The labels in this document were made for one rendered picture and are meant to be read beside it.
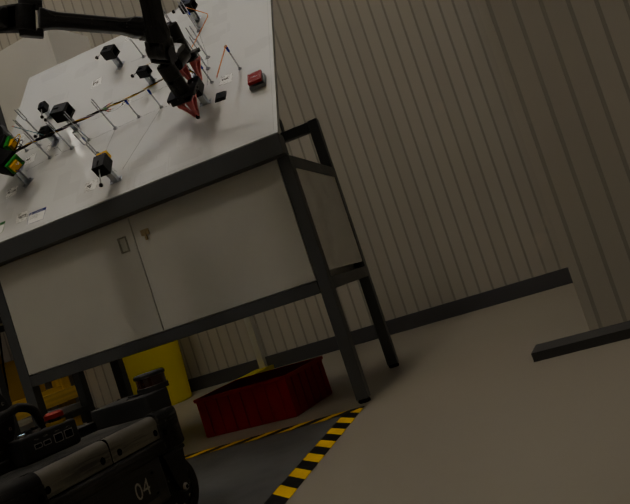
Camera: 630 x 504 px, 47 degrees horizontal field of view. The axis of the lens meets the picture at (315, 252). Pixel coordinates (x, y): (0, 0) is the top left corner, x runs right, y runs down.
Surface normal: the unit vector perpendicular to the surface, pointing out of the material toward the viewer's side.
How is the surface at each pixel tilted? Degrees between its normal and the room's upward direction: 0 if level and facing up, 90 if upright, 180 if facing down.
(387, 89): 90
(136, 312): 90
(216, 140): 50
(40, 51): 90
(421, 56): 90
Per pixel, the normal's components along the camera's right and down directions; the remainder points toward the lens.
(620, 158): -0.39, 0.08
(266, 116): -0.40, -0.58
